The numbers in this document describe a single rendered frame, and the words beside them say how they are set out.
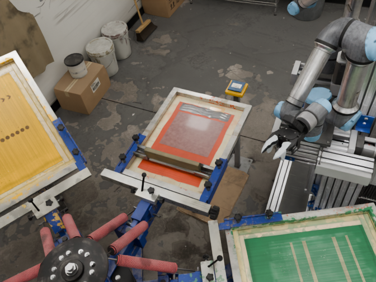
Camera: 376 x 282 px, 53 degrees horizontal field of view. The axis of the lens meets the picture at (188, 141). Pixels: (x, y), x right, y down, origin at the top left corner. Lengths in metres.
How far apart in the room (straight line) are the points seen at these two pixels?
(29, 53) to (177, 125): 1.89
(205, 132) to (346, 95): 0.99
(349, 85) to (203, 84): 2.63
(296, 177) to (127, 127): 1.78
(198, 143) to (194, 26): 2.93
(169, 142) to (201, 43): 2.56
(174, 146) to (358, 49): 1.26
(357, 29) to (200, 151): 1.17
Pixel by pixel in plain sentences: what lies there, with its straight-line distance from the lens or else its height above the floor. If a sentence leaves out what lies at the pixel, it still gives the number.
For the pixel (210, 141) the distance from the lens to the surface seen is 2.36.
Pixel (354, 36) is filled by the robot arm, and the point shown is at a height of 1.88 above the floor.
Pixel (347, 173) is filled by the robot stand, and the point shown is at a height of 1.16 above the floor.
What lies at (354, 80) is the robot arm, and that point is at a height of 1.68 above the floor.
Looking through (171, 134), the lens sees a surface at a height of 0.96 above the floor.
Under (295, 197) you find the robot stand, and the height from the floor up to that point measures 0.21.
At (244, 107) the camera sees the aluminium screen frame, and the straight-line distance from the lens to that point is 2.51.
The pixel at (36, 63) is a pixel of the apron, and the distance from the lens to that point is 3.95.
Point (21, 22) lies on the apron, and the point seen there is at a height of 1.06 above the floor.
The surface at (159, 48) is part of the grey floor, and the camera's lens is 4.79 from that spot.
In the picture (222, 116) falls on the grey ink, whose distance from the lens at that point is 2.50.
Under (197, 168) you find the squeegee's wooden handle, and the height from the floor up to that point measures 1.04.
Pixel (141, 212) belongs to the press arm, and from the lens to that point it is 2.04.
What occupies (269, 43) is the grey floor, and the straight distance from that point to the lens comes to 4.72.
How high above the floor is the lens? 2.78
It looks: 50 degrees down
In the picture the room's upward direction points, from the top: 10 degrees counter-clockwise
